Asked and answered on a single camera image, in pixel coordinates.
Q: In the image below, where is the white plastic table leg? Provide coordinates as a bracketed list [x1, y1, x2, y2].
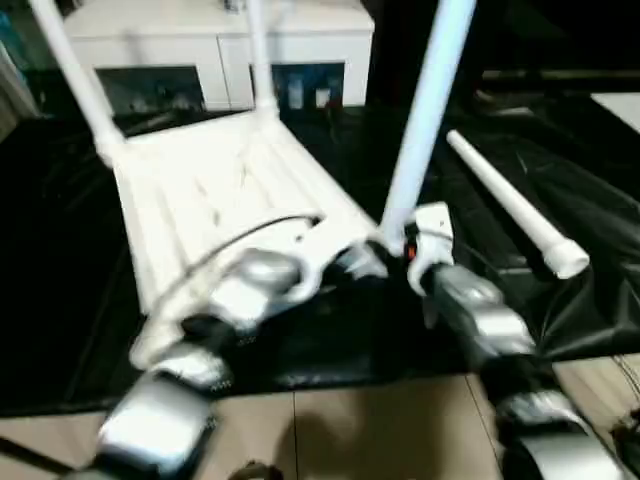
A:
[243, 0, 282, 122]
[378, 0, 480, 257]
[27, 0, 127, 157]
[446, 129, 592, 281]

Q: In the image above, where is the white plastic table top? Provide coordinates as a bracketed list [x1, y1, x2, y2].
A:
[97, 107, 397, 367]

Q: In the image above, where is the black tall cabinet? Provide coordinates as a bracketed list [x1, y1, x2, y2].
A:
[369, 0, 484, 109]

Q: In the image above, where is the dark brown rounded part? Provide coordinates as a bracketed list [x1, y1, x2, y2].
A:
[233, 461, 282, 480]

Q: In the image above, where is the black long bar device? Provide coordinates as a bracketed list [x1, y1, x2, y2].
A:
[481, 68, 640, 85]

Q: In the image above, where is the white flat board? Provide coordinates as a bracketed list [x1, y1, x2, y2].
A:
[591, 91, 640, 135]

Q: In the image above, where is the black floor device white label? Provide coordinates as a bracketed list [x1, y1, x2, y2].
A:
[612, 409, 640, 454]

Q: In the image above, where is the black plastic mat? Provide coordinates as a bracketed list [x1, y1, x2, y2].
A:
[0, 99, 640, 419]

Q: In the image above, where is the white glass-door cabinet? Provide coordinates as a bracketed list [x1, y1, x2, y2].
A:
[63, 0, 377, 112]

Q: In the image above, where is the black metal stand leg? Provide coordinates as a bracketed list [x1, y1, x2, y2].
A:
[0, 436, 67, 475]

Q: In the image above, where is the grey curtain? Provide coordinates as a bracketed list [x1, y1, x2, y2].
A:
[0, 44, 40, 137]

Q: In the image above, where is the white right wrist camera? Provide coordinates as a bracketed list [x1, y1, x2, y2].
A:
[403, 201, 457, 297]

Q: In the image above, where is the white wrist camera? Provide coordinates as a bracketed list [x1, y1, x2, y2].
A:
[403, 201, 457, 297]
[278, 218, 332, 305]

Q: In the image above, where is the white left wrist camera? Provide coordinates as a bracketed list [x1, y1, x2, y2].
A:
[278, 218, 332, 305]

